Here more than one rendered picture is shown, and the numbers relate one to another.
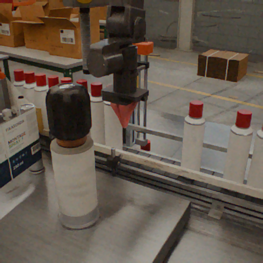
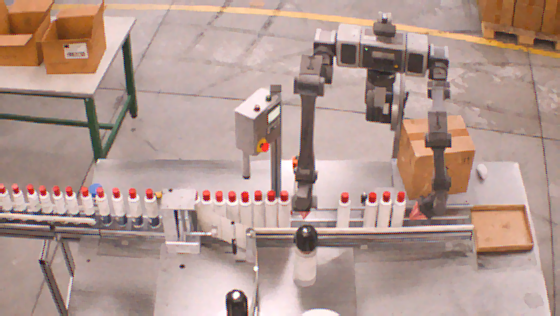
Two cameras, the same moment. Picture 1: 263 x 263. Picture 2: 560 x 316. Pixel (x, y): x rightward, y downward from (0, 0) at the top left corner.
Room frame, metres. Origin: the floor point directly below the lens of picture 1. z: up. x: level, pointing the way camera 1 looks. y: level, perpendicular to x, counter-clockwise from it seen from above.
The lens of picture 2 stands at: (-1.19, 1.17, 3.41)
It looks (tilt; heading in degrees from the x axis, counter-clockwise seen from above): 43 degrees down; 331
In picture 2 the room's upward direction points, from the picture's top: straight up
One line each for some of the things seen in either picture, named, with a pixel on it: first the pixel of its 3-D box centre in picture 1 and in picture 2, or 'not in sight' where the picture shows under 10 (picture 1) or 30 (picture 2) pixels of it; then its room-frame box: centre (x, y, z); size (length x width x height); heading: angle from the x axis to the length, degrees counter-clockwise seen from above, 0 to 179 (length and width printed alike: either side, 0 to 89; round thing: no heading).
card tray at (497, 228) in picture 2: not in sight; (502, 227); (0.33, -0.82, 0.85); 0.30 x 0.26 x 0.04; 61
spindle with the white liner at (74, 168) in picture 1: (73, 157); (306, 255); (0.54, 0.12, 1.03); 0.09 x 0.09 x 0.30
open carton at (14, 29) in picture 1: (12, 24); not in sight; (3.15, 1.17, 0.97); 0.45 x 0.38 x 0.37; 145
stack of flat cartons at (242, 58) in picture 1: (222, 64); not in sight; (4.75, -1.41, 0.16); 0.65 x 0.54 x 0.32; 57
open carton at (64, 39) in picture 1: (74, 30); (73, 34); (2.65, 0.47, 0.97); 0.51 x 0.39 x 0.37; 147
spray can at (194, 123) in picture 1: (192, 140); (343, 211); (0.70, -0.16, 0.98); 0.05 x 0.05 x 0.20
